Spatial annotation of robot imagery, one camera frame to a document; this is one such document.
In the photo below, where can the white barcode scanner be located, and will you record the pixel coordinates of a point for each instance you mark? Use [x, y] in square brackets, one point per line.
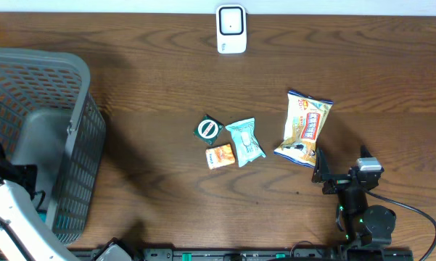
[231, 29]

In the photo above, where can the yellow snack bag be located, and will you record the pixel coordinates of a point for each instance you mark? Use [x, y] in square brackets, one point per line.
[305, 119]

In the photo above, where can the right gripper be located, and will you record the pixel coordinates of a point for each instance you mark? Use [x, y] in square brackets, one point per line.
[321, 174]

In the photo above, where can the orange small packet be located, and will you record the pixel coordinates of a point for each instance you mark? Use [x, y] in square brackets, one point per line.
[220, 156]

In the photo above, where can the teal mouthwash bottle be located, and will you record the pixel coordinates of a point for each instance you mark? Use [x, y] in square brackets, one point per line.
[42, 215]

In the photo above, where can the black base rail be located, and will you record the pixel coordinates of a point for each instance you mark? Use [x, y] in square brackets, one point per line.
[302, 252]

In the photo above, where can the light blue wipes pack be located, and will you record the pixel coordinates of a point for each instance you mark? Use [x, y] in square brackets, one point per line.
[247, 146]

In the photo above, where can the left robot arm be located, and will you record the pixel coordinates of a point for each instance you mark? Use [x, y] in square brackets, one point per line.
[23, 234]

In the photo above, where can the green square box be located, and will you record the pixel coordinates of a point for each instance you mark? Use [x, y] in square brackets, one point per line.
[208, 129]

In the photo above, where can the grey plastic basket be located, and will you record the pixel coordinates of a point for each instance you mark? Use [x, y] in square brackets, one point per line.
[48, 118]

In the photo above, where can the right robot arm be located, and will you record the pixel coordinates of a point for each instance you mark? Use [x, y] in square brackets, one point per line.
[368, 228]

